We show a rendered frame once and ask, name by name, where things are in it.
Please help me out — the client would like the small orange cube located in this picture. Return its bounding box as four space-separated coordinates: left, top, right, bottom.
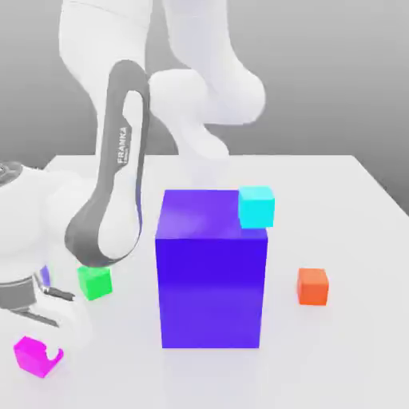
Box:
296 267 330 307

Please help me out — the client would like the small magenta cube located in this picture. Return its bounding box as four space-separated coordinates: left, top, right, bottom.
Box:
13 336 65 379

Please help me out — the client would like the large purple box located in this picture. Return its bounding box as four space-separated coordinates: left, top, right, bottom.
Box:
154 189 268 350

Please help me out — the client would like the small green cube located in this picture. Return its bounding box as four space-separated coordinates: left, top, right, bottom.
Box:
76 265 113 302

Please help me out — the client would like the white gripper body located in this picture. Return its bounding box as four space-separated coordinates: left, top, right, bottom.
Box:
5 299 95 351

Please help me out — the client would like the small cyan cube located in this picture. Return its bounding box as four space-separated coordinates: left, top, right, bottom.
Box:
237 185 276 230

